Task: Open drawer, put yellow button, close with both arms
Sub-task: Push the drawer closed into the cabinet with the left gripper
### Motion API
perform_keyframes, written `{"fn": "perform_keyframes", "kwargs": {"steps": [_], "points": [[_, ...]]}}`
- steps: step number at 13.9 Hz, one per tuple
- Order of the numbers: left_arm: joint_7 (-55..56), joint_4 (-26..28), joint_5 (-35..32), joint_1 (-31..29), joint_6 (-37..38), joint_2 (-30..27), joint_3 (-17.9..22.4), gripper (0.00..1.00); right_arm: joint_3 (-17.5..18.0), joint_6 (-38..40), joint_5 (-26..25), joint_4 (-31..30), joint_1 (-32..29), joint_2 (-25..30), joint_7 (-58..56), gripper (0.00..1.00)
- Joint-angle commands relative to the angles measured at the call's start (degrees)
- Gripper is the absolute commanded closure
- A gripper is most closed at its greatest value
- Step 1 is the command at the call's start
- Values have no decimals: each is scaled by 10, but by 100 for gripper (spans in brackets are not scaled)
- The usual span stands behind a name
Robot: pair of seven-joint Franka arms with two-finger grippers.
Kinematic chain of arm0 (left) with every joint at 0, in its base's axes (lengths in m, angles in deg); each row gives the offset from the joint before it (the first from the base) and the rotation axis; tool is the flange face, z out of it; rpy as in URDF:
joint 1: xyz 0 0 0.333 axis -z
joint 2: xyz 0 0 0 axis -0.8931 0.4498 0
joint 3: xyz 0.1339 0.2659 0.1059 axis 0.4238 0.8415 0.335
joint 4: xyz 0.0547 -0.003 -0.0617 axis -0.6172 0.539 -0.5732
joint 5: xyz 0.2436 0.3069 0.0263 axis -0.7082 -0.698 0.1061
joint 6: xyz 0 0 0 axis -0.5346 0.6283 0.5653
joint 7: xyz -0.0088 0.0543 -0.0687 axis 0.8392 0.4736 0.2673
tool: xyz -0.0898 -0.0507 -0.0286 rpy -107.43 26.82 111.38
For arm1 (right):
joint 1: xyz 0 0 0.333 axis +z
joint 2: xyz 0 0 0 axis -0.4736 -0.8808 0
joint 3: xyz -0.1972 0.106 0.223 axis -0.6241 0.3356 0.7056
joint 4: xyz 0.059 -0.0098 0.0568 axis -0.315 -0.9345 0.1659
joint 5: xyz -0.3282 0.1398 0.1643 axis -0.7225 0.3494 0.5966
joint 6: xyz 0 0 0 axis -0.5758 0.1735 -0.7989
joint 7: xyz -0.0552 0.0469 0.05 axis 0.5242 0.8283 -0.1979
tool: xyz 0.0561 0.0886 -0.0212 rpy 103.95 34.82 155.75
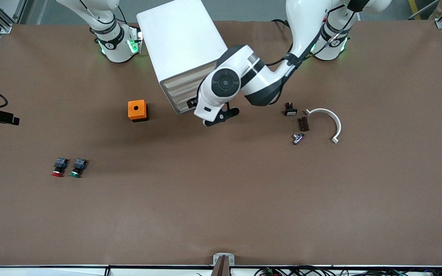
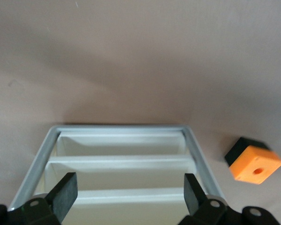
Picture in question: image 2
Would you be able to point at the orange push button box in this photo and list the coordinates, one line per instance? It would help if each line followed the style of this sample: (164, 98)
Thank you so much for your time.
(255, 164)

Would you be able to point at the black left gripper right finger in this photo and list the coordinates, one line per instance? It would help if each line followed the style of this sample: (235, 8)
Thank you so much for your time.
(193, 197)

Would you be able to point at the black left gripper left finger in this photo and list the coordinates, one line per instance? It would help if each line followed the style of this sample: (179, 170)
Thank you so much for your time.
(63, 197)

